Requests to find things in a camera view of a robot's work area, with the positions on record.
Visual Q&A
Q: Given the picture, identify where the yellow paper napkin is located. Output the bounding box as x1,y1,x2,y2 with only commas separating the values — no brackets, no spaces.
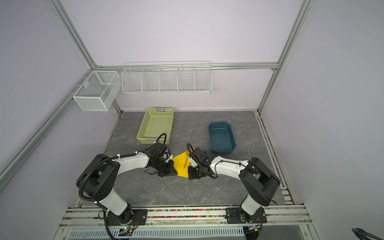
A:
173,150,201,180

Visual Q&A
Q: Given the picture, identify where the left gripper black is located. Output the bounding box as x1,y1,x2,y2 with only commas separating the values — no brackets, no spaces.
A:
151,157,178,177

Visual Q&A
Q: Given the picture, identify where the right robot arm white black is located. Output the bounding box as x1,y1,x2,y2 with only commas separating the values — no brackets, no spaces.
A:
187,143,281,223

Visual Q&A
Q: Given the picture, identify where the dark teal plastic bin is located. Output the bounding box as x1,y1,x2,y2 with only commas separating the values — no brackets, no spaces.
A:
209,122,236,156

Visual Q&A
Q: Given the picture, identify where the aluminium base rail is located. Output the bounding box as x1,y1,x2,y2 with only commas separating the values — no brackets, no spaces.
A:
54,205,319,240

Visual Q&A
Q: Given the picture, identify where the black cable at corner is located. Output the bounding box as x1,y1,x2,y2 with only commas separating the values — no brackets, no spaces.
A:
351,227,384,240

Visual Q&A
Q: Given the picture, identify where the white wire shelf rack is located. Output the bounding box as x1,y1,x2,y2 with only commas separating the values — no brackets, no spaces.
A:
122,61,213,94

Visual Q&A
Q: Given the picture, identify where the white mesh wall basket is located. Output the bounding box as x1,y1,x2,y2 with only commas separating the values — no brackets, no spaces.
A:
73,71,122,112

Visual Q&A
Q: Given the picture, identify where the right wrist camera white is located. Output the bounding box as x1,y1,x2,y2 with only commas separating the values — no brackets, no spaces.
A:
188,157,198,167

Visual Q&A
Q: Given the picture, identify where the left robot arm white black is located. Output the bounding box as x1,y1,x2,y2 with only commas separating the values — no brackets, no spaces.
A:
76,133,178,225

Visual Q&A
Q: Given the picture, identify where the green perforated plastic basket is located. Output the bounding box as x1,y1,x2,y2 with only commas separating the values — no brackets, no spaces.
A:
137,108,174,145

